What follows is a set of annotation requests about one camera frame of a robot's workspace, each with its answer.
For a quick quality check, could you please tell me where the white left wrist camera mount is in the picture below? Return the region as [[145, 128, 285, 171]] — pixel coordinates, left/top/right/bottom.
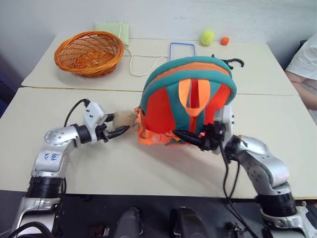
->
[[82, 101, 106, 144]]

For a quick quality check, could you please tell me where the black plastic hook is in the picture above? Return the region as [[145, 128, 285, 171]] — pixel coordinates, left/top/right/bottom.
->
[[211, 54, 246, 72]]

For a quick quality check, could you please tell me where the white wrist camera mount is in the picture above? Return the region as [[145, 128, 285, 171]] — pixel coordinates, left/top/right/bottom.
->
[[213, 104, 235, 142], [82, 101, 106, 144]]

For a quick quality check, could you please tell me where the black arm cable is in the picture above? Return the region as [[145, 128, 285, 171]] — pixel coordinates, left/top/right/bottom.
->
[[7, 99, 90, 238], [217, 138, 260, 238]]

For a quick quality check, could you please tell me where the blue-rimmed white rectangular lid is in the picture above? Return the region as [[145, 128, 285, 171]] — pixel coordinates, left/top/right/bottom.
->
[[169, 42, 198, 62]]

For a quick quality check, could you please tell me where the beige fuzzy block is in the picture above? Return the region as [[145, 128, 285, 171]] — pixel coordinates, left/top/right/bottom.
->
[[112, 111, 139, 131]]

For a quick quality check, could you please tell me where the yellow tennis ball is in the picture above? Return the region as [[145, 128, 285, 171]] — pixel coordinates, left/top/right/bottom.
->
[[201, 30, 215, 46]]

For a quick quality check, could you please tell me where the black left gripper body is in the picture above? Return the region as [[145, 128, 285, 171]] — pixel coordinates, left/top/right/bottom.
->
[[95, 113, 112, 144]]

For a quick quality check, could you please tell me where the orange wicker basket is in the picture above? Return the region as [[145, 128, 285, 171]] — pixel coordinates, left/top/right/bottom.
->
[[53, 30, 125, 78]]

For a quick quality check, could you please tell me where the white cord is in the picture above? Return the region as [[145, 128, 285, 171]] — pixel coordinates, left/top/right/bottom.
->
[[118, 21, 172, 77]]

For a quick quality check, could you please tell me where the light green cloth pouch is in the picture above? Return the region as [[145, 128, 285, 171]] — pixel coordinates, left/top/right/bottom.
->
[[94, 21, 131, 47]]

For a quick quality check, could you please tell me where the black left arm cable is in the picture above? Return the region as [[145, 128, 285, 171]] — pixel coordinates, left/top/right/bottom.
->
[[7, 99, 90, 238]]

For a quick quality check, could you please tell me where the person in white shirt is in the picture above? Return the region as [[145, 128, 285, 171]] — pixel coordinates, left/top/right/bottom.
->
[[284, 33, 317, 124]]

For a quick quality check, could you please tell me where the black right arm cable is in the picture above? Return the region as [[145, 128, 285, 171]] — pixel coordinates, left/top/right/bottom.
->
[[217, 138, 260, 238]]

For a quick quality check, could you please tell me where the orange and teal backpack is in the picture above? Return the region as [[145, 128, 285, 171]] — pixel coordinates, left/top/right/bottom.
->
[[137, 56, 238, 147]]

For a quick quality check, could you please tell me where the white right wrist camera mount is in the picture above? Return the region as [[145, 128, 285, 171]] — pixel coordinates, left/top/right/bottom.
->
[[213, 104, 235, 142]]

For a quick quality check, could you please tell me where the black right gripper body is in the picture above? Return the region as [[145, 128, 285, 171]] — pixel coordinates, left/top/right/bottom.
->
[[199, 122, 224, 152]]

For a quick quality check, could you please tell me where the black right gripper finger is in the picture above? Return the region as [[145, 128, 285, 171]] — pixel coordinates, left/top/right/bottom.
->
[[172, 129, 200, 141], [181, 138, 202, 148]]

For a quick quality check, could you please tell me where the dark rounded shape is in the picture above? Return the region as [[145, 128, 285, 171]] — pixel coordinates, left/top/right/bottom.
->
[[115, 207, 145, 238], [169, 206, 209, 238]]

